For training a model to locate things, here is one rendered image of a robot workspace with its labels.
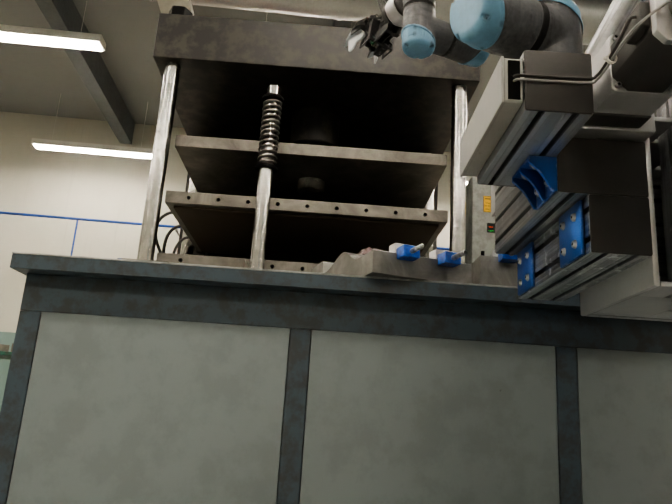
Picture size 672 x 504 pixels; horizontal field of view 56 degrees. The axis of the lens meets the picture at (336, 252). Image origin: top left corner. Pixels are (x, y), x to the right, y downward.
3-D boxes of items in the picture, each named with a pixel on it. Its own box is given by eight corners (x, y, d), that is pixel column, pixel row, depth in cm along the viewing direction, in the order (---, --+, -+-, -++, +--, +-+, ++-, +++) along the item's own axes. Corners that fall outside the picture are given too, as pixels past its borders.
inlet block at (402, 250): (432, 258, 141) (433, 235, 142) (412, 255, 139) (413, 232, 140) (407, 270, 153) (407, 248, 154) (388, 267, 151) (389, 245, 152)
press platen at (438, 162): (447, 165, 255) (447, 154, 256) (174, 145, 253) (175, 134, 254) (418, 219, 323) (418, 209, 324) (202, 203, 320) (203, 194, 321)
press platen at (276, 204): (447, 222, 246) (448, 210, 247) (164, 202, 243) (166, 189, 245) (416, 267, 317) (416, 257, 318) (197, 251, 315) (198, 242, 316)
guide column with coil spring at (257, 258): (248, 420, 219) (280, 85, 253) (233, 419, 219) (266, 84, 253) (250, 420, 224) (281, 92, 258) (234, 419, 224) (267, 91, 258)
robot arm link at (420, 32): (455, 52, 142) (455, 10, 145) (413, 37, 137) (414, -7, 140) (434, 68, 148) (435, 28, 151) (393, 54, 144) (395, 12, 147)
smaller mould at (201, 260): (242, 284, 167) (245, 258, 169) (185, 280, 167) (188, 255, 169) (249, 298, 186) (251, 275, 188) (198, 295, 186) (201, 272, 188)
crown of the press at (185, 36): (480, 165, 242) (480, 26, 257) (139, 140, 239) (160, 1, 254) (437, 229, 323) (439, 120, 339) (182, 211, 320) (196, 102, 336)
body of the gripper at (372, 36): (356, 49, 162) (380, 24, 151) (362, 21, 165) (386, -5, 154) (382, 61, 165) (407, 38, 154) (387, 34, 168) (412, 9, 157)
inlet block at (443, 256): (475, 265, 144) (475, 242, 145) (455, 262, 142) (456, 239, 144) (446, 276, 156) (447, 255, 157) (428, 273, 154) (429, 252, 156)
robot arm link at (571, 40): (599, 66, 118) (596, 3, 122) (545, 44, 113) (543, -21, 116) (551, 93, 129) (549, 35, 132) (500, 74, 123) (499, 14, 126)
